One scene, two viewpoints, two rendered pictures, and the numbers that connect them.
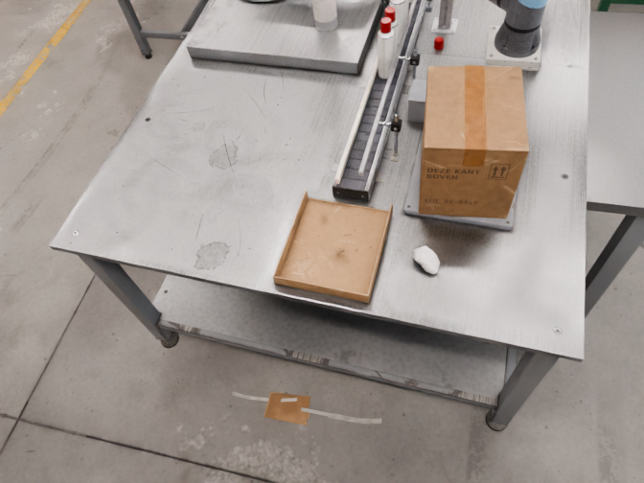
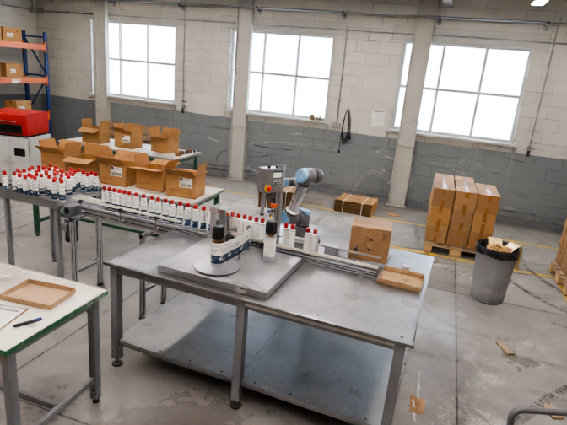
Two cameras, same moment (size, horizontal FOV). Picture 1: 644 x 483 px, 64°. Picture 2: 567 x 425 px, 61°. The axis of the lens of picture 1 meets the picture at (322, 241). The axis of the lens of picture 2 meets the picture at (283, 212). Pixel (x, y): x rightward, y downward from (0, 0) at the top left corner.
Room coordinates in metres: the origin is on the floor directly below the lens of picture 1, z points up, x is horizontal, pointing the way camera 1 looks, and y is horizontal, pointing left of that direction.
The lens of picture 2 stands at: (1.93, 3.05, 2.21)
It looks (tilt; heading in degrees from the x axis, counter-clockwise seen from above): 17 degrees down; 265
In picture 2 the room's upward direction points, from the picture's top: 5 degrees clockwise
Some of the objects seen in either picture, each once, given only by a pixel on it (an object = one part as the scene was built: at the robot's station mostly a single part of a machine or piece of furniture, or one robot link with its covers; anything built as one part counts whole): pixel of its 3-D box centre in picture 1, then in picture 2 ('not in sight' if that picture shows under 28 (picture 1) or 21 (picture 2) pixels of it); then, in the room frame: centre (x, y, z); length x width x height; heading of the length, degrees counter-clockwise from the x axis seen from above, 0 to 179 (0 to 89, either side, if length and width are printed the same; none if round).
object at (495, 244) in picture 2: not in sight; (500, 255); (-0.83, -1.59, 0.50); 0.42 x 0.41 x 0.28; 158
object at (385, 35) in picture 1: (385, 49); (314, 241); (1.40, -0.32, 0.98); 0.05 x 0.05 x 0.20
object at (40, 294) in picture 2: not in sight; (39, 293); (3.11, 0.41, 0.82); 0.34 x 0.24 x 0.03; 164
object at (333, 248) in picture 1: (334, 242); (401, 278); (0.79, -0.03, 0.85); 0.30 x 0.26 x 0.04; 155
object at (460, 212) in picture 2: not in sight; (458, 213); (-1.09, -3.31, 0.45); 1.20 x 0.84 x 0.89; 70
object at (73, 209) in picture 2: not in sight; (70, 223); (3.51, -1.16, 0.71); 0.15 x 0.12 x 0.34; 65
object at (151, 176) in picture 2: not in sight; (156, 172); (2.97, -2.35, 0.96); 0.53 x 0.45 x 0.37; 70
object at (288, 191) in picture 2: not in sight; (280, 196); (1.37, -4.69, 0.16); 0.65 x 0.54 x 0.32; 162
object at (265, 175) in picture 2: not in sight; (270, 180); (1.76, -0.57, 1.38); 0.17 x 0.10 x 0.19; 30
